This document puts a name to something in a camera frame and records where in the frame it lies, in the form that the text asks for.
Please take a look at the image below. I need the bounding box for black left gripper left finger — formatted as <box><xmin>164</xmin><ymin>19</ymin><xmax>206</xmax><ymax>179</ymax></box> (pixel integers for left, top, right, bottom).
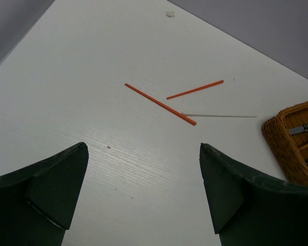
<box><xmin>0</xmin><ymin>142</ymin><xmax>89</xmax><ymax>245</ymax></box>

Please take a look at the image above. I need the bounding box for lower orange chopstick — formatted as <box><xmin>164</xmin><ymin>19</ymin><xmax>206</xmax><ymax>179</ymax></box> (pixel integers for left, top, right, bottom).
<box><xmin>125</xmin><ymin>83</ymin><xmax>197</xmax><ymax>126</ymax></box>

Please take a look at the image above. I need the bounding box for small white paper scrap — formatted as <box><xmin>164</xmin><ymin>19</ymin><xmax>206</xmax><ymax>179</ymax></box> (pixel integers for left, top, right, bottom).
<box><xmin>165</xmin><ymin>11</ymin><xmax>175</xmax><ymax>18</ymax></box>

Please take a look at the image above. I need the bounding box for lower silver metal chopstick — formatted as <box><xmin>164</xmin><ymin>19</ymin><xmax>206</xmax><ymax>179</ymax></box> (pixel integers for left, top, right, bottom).
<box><xmin>182</xmin><ymin>113</ymin><xmax>257</xmax><ymax>118</ymax></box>

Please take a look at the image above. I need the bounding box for upper orange chopstick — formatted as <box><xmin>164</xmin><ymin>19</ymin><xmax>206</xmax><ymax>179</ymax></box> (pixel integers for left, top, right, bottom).
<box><xmin>166</xmin><ymin>80</ymin><xmax>224</xmax><ymax>100</ymax></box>

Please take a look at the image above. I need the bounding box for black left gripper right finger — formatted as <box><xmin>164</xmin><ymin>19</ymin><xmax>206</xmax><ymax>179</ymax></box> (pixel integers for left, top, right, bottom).
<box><xmin>200</xmin><ymin>143</ymin><xmax>308</xmax><ymax>245</ymax></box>

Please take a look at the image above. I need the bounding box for orange chopstick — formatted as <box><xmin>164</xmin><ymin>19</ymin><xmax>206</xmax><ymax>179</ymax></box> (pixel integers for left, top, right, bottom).
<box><xmin>125</xmin><ymin>83</ymin><xmax>197</xmax><ymax>126</ymax></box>
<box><xmin>166</xmin><ymin>80</ymin><xmax>224</xmax><ymax>100</ymax></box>

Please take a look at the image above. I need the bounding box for brown wicker cutlery tray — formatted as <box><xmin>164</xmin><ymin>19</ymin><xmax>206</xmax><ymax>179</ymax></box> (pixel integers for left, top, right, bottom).
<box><xmin>261</xmin><ymin>101</ymin><xmax>308</xmax><ymax>187</ymax></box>

